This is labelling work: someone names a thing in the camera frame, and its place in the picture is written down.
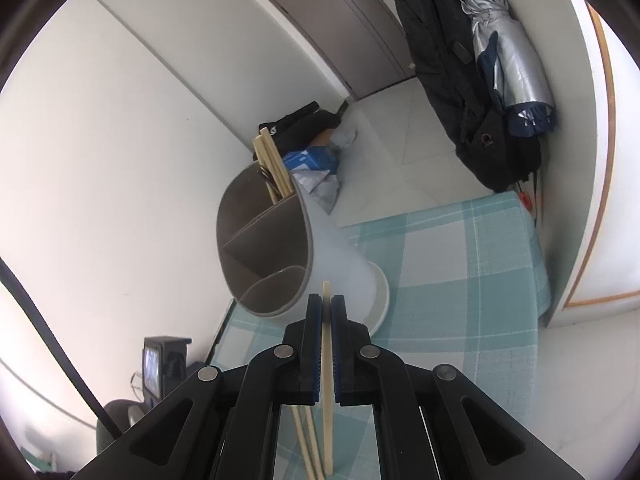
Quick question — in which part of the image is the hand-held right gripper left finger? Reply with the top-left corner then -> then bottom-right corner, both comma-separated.
72,294 -> 322,480

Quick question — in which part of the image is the silver folded umbrella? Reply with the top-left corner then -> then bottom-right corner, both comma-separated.
455,0 -> 558,136

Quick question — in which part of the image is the grey door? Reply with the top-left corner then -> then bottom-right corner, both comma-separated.
237,0 -> 416,101

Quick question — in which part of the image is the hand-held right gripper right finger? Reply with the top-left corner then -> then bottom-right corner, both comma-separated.
330,294 -> 583,480

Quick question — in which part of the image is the black round object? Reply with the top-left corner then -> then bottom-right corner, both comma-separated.
95,399 -> 151,461

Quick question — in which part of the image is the blue box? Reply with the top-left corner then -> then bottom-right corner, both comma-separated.
282,146 -> 338,173

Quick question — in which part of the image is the white cabinet with orange trim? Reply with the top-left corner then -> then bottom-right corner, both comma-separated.
542,0 -> 640,328

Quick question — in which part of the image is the black hanging jacket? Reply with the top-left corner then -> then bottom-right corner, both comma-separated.
390,0 -> 543,193

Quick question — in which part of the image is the teal checkered tablecloth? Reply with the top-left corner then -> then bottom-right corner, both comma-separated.
207,192 -> 553,480

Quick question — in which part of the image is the white grey utensil holder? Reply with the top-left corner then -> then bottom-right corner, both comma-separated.
216,162 -> 390,336

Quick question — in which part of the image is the grey crumpled plastic bag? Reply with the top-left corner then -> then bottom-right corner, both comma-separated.
292,170 -> 342,213

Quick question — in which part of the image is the white plastic bag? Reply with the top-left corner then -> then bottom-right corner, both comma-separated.
330,127 -> 358,153

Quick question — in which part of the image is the black bag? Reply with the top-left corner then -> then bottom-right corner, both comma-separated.
259,101 -> 346,156

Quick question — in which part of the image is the small black box device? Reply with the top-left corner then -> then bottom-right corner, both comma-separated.
142,336 -> 193,401

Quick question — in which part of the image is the black cable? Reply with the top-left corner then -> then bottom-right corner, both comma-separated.
0,257 -> 123,436

